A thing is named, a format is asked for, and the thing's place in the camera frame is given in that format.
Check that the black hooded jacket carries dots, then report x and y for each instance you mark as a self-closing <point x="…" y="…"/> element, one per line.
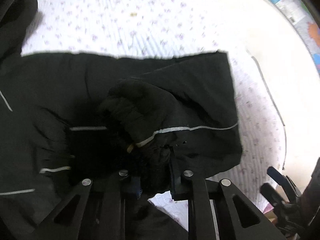
<point x="69" y="117"/>

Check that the colourful wall map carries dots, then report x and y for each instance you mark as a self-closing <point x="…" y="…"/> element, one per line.
<point x="304" y="23"/>

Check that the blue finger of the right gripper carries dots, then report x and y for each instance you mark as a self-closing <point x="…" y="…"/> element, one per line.
<point x="276" y="176"/>

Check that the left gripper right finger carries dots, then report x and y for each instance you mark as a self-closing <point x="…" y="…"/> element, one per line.
<point x="177" y="189"/>

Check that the white floral quilt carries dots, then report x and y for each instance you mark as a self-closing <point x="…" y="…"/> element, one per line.
<point x="276" y="81"/>

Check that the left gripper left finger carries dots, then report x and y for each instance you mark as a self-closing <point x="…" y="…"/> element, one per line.
<point x="135" y="186"/>

